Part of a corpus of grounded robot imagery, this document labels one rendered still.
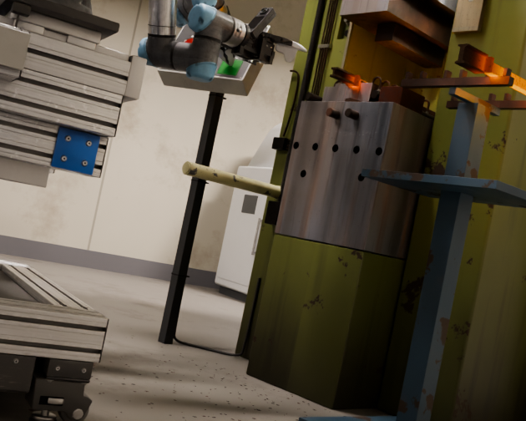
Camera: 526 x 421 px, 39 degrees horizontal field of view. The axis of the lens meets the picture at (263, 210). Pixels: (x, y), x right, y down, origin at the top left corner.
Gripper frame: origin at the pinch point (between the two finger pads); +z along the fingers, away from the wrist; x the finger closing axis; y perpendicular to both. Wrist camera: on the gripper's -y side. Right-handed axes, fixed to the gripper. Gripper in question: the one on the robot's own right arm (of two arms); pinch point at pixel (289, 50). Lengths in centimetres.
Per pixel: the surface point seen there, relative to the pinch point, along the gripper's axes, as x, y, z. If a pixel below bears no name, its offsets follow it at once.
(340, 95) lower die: -4.8, 5.0, 30.7
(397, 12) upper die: 7.6, -23.5, 35.6
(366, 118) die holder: 13.2, 13.6, 24.7
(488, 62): 66, 6, 0
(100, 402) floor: 13, 100, -48
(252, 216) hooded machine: -212, 43, 195
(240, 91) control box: -40.8, 6.9, 19.0
